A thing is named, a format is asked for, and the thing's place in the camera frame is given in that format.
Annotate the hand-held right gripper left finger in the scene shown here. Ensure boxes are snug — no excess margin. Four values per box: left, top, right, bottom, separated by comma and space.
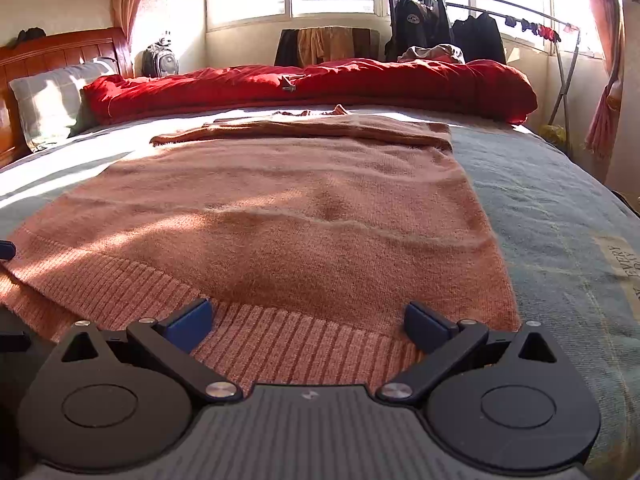
61, 300, 242, 402

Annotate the row of hanging socks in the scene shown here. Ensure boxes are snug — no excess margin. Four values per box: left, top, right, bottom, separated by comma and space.
504, 14, 562, 43

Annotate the orange hanging garment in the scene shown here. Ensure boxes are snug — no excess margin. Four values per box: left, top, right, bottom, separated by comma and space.
297, 26, 356, 66

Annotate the orange knit sweater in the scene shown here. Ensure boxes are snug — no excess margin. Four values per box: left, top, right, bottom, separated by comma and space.
0, 104, 523, 396

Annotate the black hanging garment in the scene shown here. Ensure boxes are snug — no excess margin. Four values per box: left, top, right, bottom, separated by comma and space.
274, 29, 301, 67

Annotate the grey-khaki crumpled garment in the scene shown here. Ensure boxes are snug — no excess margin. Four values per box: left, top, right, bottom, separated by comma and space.
398, 44, 466, 65

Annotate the black hanging jacket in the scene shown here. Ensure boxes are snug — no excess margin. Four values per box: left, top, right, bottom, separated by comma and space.
451, 11, 507, 66

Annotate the white pillow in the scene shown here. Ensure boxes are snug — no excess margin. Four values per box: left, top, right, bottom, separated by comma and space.
9, 57, 118, 153

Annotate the dark jacket with round patch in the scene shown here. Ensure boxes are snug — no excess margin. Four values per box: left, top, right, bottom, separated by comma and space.
382, 0, 455, 63

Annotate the wooden headboard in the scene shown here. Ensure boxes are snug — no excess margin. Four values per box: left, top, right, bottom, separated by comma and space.
0, 27, 133, 168

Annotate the metal clothes drying rack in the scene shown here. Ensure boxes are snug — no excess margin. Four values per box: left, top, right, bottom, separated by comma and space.
382, 0, 583, 148

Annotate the orange curtain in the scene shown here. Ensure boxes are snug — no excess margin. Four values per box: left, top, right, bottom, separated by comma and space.
111, 0, 153, 56
577, 0, 626, 161

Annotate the yellow plastic bag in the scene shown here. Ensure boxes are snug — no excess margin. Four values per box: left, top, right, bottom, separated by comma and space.
540, 124, 568, 148

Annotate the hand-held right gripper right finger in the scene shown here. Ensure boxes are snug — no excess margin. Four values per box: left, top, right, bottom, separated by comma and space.
377, 302, 557, 403

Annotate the brown hanging garment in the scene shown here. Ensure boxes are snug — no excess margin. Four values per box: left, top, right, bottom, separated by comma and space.
352, 27, 373, 60

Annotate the red quilt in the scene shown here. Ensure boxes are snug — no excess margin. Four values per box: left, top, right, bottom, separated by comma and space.
82, 58, 538, 126

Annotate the small dark cloth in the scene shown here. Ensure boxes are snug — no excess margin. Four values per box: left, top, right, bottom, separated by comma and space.
16, 27, 48, 47

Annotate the grey backpack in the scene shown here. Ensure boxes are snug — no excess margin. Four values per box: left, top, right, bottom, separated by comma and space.
141, 35, 180, 78

